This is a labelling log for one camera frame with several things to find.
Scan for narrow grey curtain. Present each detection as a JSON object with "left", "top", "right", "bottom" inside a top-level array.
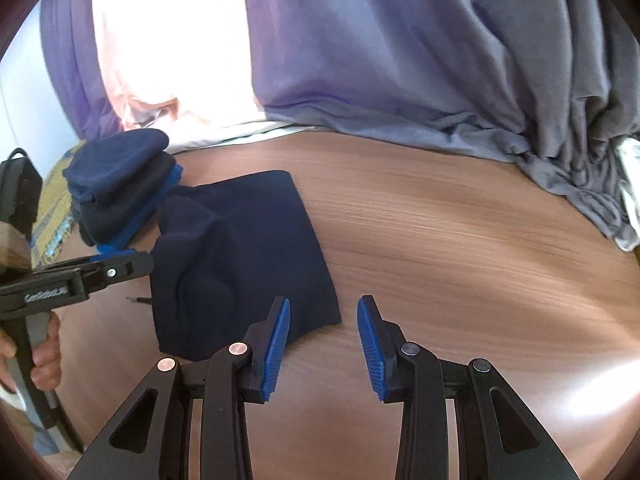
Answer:
[{"left": 40, "top": 0, "right": 126, "bottom": 143}]

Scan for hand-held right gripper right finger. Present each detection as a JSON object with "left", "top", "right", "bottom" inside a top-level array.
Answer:
[{"left": 356, "top": 295, "right": 578, "bottom": 480}]

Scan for dark grey folded garment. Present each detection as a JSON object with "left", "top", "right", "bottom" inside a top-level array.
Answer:
[{"left": 74, "top": 154, "right": 179, "bottom": 247}]

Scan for pink sheer curtain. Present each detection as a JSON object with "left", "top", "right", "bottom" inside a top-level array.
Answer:
[{"left": 90, "top": 0, "right": 303, "bottom": 155}]

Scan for navy folded garment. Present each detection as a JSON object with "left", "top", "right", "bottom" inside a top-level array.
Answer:
[{"left": 62, "top": 129, "right": 171, "bottom": 207}]

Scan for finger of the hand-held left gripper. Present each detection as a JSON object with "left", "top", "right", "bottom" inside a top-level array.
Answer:
[
  {"left": 75, "top": 251, "right": 154, "bottom": 295},
  {"left": 90, "top": 248, "right": 138, "bottom": 263}
]

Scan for person's left hand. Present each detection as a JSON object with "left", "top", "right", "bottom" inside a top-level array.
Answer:
[{"left": 0, "top": 314, "right": 62, "bottom": 395}]

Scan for white cloth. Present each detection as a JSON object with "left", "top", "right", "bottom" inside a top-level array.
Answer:
[{"left": 616, "top": 136, "right": 640, "bottom": 252}]

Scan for wide grey curtain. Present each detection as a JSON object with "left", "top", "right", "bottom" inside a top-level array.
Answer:
[{"left": 240, "top": 0, "right": 640, "bottom": 253}]

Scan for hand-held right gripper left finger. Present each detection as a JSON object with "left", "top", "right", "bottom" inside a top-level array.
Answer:
[{"left": 65, "top": 296, "right": 292, "bottom": 480}]

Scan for yellow plaid scarf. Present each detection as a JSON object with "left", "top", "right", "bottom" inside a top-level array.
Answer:
[{"left": 30, "top": 142, "right": 90, "bottom": 267}]

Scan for black pants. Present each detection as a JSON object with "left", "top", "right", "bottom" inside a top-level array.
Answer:
[{"left": 127, "top": 170, "right": 343, "bottom": 362}]

